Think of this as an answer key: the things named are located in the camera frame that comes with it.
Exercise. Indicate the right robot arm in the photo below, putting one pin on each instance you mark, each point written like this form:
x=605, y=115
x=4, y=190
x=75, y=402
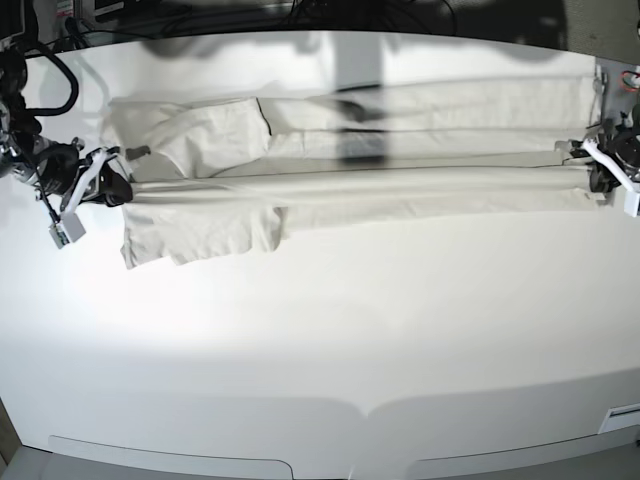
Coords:
x=21, y=138

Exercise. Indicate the white T-shirt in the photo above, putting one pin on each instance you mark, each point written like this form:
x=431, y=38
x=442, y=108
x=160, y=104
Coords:
x=229, y=176

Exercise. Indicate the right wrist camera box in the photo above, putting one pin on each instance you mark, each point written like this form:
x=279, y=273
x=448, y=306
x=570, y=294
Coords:
x=67, y=230

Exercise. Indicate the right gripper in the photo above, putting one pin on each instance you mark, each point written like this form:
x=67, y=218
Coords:
x=61, y=171

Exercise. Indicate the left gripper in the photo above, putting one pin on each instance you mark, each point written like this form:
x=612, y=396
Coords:
x=612, y=153

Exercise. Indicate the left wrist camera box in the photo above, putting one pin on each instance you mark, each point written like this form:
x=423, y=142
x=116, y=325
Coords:
x=631, y=204

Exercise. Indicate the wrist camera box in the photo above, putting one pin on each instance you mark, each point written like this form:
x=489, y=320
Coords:
x=67, y=230
x=631, y=204

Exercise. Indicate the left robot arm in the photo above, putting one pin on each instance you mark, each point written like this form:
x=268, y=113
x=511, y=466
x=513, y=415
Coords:
x=618, y=87

